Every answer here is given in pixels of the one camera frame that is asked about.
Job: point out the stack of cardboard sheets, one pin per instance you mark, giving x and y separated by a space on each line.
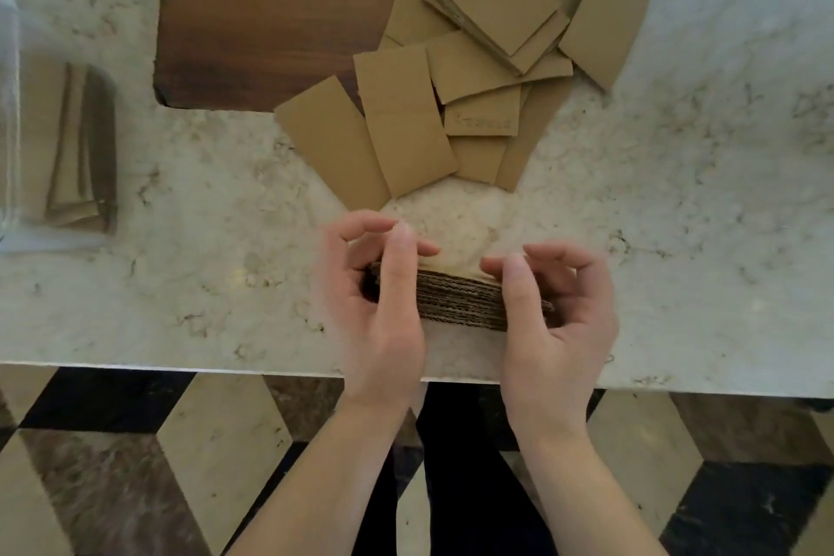
459 301

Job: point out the person's left forearm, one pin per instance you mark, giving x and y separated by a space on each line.
313 484

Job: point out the person's right forearm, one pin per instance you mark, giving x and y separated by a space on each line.
586 497

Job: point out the loose pile of cardboard pieces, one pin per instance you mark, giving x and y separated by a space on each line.
475 47

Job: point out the person's left hand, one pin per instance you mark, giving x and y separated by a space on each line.
371 340

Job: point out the person's right hand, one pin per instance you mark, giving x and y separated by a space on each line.
554 366

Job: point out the clear glass container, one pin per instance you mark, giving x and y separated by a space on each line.
26 138

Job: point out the person's left thumb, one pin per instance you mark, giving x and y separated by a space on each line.
397 269

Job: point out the cardboard bundle inside container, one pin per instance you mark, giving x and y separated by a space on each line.
81 151

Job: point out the dark wooden cutting board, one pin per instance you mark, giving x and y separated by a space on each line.
273 8

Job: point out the person's right thumb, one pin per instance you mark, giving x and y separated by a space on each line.
518 292

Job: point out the person's dark trousers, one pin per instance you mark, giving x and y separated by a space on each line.
469 477

